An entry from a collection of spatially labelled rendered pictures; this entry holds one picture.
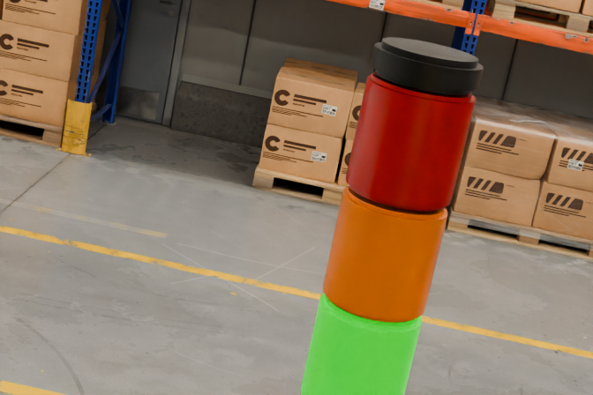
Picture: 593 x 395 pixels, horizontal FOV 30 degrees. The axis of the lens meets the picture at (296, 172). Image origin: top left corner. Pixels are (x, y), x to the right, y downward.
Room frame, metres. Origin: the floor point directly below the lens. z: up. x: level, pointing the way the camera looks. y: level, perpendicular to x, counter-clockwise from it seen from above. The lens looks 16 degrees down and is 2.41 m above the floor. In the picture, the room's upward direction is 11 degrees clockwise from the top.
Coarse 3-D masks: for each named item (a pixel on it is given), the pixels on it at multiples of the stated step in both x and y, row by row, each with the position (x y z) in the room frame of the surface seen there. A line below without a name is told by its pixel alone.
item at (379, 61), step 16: (384, 48) 0.49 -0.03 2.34; (400, 48) 0.48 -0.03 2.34; (416, 48) 0.49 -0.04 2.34; (432, 48) 0.50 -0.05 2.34; (448, 48) 0.51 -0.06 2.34; (384, 64) 0.48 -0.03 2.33; (400, 64) 0.47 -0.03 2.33; (416, 64) 0.47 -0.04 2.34; (432, 64) 0.47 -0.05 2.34; (448, 64) 0.47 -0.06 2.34; (464, 64) 0.48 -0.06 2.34; (480, 64) 0.50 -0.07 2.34; (400, 80) 0.48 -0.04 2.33; (416, 80) 0.47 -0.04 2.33; (432, 80) 0.47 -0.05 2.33; (448, 80) 0.47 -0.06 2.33; (464, 80) 0.48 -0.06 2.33
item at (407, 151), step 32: (384, 96) 0.48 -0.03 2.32; (416, 96) 0.47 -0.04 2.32; (448, 96) 0.48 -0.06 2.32; (384, 128) 0.47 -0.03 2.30; (416, 128) 0.47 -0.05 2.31; (448, 128) 0.47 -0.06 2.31; (352, 160) 0.49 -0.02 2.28; (384, 160) 0.47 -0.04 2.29; (416, 160) 0.47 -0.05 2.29; (448, 160) 0.48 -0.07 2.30; (384, 192) 0.47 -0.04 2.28; (416, 192) 0.47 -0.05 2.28; (448, 192) 0.48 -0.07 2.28
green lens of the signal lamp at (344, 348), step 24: (336, 312) 0.48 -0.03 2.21; (312, 336) 0.49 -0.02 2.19; (336, 336) 0.48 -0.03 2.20; (360, 336) 0.47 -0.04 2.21; (384, 336) 0.47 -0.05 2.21; (408, 336) 0.48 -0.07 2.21; (312, 360) 0.49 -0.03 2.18; (336, 360) 0.47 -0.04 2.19; (360, 360) 0.47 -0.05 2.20; (384, 360) 0.47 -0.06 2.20; (408, 360) 0.48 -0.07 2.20; (312, 384) 0.48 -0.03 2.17; (336, 384) 0.47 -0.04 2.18; (360, 384) 0.47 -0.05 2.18; (384, 384) 0.47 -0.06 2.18
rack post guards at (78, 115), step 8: (72, 104) 7.90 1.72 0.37; (80, 104) 7.89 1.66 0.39; (88, 104) 7.91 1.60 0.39; (72, 112) 7.90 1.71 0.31; (80, 112) 7.89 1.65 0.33; (88, 112) 7.91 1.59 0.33; (72, 120) 7.90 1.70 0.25; (80, 120) 7.89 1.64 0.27; (88, 120) 7.94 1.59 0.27; (64, 128) 7.91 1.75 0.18; (72, 128) 7.90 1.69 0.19; (80, 128) 7.89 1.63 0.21; (64, 136) 7.90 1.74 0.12; (72, 136) 7.90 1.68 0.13; (80, 136) 7.89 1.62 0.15; (64, 144) 7.90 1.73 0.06; (72, 144) 7.90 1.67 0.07; (80, 144) 7.89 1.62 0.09; (72, 152) 7.89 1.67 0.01; (80, 152) 7.90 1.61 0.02
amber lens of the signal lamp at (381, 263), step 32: (352, 192) 0.49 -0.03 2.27; (352, 224) 0.48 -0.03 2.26; (384, 224) 0.47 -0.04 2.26; (416, 224) 0.47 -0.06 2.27; (352, 256) 0.48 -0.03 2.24; (384, 256) 0.47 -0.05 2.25; (416, 256) 0.47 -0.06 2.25; (352, 288) 0.47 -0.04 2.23; (384, 288) 0.47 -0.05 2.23; (416, 288) 0.48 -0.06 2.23; (384, 320) 0.47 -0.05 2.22
